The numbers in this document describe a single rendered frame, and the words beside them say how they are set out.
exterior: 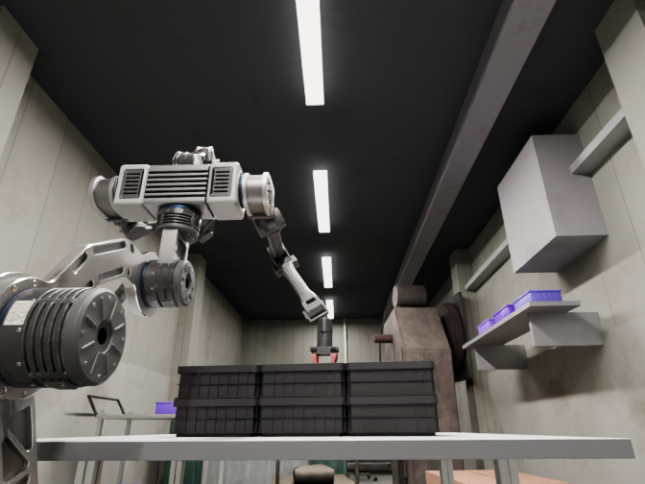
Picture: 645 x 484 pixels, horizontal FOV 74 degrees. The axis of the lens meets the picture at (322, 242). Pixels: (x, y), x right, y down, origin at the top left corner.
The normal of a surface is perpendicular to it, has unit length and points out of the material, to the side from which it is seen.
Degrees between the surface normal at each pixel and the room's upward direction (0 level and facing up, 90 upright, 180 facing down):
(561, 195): 90
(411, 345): 63
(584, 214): 90
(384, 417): 90
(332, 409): 90
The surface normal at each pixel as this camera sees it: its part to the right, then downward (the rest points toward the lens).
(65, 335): -0.04, -0.22
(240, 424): -0.12, -0.39
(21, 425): 1.00, -0.02
